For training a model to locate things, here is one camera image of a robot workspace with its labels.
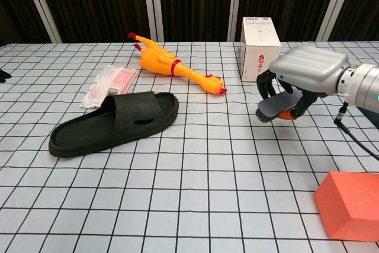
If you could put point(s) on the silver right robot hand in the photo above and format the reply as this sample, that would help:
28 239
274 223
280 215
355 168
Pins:
311 67

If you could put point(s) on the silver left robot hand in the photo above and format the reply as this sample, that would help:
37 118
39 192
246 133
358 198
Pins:
3 76

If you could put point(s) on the grey cleaning brush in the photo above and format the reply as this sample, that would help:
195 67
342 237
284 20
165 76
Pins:
275 105

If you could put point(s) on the black rubber slipper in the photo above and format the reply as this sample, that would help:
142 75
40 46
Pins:
89 134

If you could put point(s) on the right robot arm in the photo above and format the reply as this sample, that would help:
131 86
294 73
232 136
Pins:
362 85

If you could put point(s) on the white cardboard box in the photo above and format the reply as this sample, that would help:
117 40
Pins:
257 45

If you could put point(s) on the pink plastic packet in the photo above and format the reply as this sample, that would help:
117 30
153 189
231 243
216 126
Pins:
103 87

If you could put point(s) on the orange foam block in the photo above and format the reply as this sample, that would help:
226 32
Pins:
349 205

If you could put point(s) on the checkered tablecloth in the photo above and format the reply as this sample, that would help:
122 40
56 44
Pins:
207 176

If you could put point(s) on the yellow rubber chicken toy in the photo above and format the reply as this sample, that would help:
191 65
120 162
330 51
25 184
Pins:
157 57

